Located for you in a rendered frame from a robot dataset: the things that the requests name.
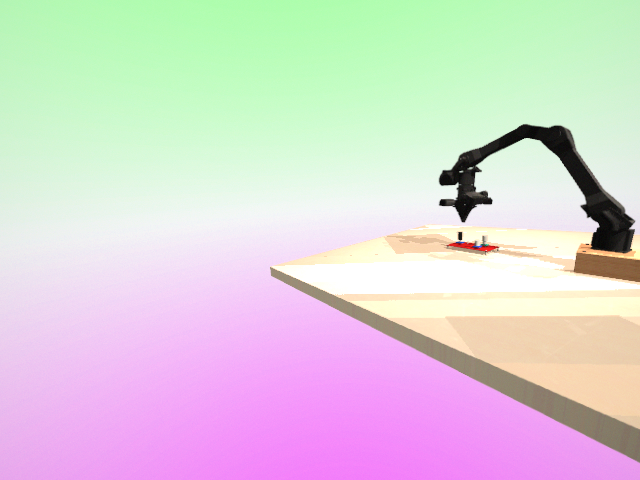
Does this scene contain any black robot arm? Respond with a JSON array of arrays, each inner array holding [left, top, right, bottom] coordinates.
[[439, 124, 635, 254]]

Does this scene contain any red circuit board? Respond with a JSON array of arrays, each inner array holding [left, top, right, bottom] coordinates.
[[448, 232, 499, 255]]

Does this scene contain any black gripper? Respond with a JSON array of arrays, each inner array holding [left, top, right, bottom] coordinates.
[[439, 184, 493, 223]]

